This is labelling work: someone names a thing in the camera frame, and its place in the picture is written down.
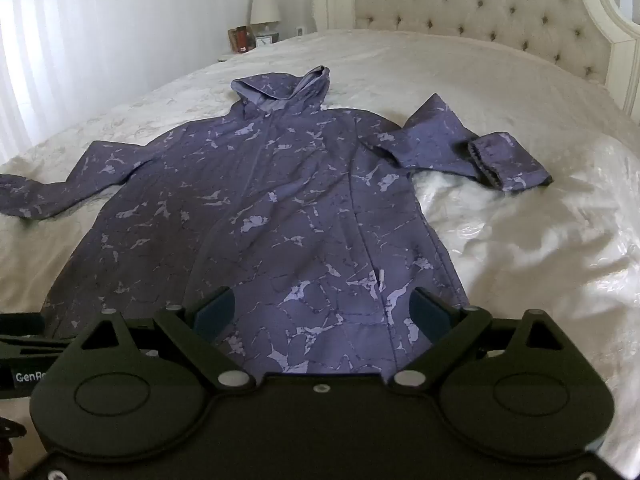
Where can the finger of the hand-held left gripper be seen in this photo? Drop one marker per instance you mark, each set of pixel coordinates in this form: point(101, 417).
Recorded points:
point(27, 347)

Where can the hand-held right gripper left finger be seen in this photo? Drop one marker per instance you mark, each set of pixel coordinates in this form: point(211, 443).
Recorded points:
point(216, 310)

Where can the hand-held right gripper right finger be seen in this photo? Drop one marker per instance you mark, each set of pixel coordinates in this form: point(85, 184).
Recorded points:
point(429, 311)

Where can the purple patterned hooded jacket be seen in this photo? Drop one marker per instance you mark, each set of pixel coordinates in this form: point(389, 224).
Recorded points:
point(280, 210)

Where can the bed with white bedspread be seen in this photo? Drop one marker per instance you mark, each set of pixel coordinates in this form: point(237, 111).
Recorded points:
point(525, 240)

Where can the white nightstand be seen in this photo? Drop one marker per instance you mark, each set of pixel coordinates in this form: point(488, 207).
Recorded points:
point(227, 56)

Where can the white sheer curtain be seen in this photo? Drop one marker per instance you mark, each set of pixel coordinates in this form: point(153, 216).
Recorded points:
point(20, 85)

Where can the red mug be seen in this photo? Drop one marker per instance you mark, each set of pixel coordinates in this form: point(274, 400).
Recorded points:
point(242, 40)

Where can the small table clock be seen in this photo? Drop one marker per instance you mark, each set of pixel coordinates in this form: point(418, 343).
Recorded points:
point(266, 39)

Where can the white table lamp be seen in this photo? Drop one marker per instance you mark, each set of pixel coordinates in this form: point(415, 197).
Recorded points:
point(264, 7)

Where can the cream tufted headboard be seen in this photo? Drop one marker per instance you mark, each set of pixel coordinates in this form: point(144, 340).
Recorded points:
point(475, 5)

